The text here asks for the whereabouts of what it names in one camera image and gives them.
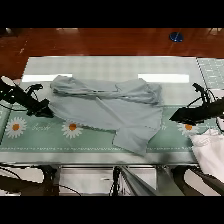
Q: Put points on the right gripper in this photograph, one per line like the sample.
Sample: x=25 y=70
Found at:
x=188 y=116

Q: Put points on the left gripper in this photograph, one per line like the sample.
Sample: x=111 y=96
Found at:
x=40 y=109

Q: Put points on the light grey-blue shirt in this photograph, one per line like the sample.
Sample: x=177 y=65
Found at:
x=126 y=113

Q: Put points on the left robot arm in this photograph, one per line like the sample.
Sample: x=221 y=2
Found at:
x=13 y=92

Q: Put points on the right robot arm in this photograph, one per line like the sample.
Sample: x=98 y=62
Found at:
x=213 y=106

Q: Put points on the white garment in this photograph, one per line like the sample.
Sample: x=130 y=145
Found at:
x=210 y=153

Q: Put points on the blue round disc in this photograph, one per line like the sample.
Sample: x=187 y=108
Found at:
x=176 y=36

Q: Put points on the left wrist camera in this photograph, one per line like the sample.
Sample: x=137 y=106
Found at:
x=33 y=88

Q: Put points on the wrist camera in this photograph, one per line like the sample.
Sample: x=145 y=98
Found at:
x=199 y=90
x=33 y=88

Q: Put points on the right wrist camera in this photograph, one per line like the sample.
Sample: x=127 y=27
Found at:
x=199 y=90

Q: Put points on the silver frame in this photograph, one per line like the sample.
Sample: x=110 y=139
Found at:
x=140 y=186

